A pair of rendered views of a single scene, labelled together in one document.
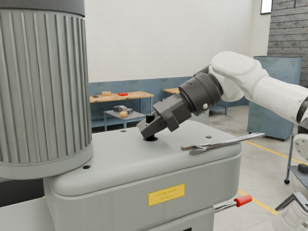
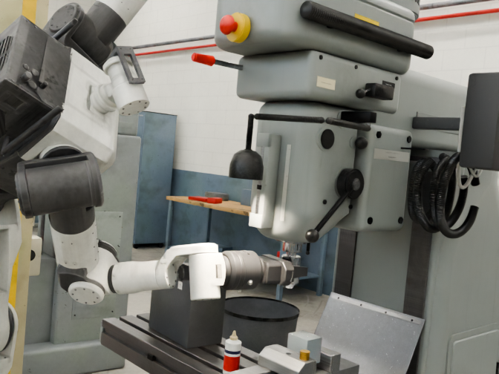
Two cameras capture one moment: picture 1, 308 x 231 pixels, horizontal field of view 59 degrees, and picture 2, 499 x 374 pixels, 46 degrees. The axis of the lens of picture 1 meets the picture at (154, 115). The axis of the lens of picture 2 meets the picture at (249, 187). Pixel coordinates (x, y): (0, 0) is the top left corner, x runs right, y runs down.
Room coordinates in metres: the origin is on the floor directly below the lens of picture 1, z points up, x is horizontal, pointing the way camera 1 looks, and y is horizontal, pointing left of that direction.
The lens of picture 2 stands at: (1.96, -0.44, 1.50)
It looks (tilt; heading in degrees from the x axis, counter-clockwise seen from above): 3 degrees down; 166
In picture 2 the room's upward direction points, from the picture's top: 5 degrees clockwise
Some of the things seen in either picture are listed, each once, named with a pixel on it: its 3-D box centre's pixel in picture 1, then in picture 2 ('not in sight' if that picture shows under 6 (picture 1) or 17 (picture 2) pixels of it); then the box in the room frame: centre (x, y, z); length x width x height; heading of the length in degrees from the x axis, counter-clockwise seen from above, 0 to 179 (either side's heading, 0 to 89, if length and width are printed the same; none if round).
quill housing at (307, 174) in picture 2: not in sight; (301, 172); (0.64, 0.01, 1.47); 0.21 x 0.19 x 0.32; 29
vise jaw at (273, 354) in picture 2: not in sight; (286, 362); (0.73, -0.01, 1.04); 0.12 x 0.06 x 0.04; 30
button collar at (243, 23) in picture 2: not in sight; (237, 27); (0.75, -0.19, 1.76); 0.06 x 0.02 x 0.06; 29
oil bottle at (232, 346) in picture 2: not in sight; (232, 352); (0.57, -0.10, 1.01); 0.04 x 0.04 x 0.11
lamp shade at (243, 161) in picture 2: not in sight; (246, 163); (0.77, -0.15, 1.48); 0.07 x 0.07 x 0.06
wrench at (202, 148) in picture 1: (227, 141); not in sight; (0.61, -0.18, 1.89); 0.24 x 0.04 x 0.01; 119
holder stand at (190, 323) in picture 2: not in sight; (186, 301); (0.26, -0.17, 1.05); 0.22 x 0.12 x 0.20; 25
